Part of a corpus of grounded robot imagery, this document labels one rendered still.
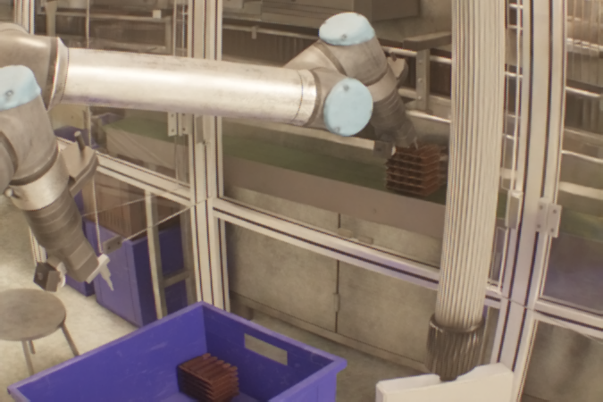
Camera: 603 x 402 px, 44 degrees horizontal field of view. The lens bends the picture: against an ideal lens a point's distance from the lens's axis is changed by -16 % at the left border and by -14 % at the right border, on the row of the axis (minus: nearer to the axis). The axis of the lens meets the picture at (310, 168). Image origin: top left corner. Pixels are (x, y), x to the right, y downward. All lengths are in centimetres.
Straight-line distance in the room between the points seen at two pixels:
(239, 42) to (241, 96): 87
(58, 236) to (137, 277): 152
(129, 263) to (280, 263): 47
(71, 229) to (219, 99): 38
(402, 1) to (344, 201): 52
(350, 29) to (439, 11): 62
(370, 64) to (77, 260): 72
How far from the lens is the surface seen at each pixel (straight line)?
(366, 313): 223
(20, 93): 87
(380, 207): 176
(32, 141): 90
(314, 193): 186
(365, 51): 150
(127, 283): 256
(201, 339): 189
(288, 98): 130
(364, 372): 239
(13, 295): 234
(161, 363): 182
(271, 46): 207
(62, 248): 101
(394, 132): 165
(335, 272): 224
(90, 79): 120
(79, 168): 100
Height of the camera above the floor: 131
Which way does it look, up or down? 19 degrees down
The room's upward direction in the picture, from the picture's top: straight up
